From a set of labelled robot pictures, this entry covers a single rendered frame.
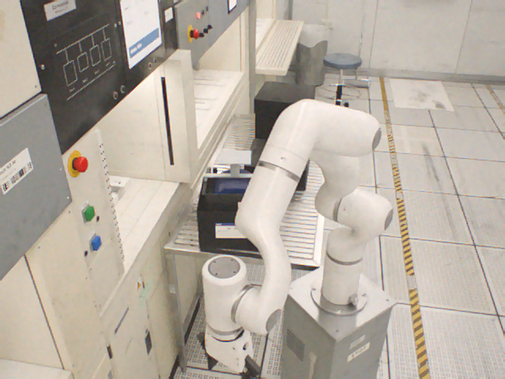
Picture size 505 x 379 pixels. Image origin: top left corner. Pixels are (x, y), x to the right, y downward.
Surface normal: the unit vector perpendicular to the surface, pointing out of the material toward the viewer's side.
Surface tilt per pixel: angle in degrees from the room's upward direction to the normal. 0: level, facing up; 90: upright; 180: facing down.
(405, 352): 0
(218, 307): 88
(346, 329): 0
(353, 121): 56
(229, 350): 90
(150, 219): 0
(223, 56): 90
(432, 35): 90
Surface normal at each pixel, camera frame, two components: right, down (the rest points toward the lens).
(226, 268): 0.00, -0.84
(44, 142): 0.98, 0.10
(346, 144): 0.23, 0.44
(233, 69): -0.18, 0.53
